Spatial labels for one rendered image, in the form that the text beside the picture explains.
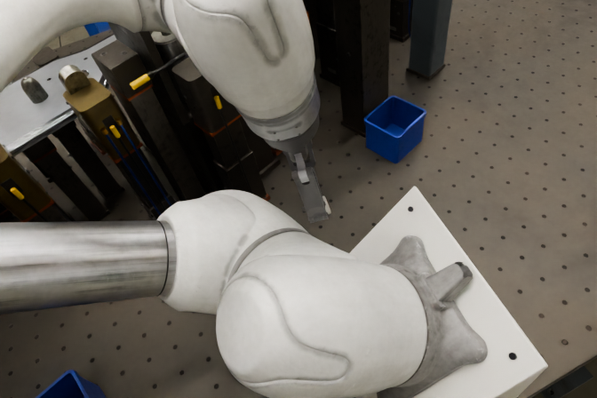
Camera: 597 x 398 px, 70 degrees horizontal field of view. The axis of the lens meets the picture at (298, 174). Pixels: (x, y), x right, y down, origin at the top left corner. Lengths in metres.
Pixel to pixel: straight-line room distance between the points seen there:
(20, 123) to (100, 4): 0.52
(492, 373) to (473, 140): 0.62
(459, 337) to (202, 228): 0.34
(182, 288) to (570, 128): 0.93
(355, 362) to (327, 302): 0.07
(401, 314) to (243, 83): 0.31
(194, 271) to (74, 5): 0.32
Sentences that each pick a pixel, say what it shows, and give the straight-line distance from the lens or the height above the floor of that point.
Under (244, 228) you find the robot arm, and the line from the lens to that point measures 0.58.
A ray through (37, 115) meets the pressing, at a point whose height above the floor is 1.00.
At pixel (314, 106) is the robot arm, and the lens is 0.46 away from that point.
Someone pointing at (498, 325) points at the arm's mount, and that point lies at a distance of 0.58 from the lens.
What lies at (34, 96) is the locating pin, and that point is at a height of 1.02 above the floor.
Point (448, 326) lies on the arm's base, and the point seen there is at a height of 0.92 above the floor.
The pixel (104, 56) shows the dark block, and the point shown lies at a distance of 0.76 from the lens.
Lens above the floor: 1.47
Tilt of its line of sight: 49 degrees down
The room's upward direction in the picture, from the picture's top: 12 degrees counter-clockwise
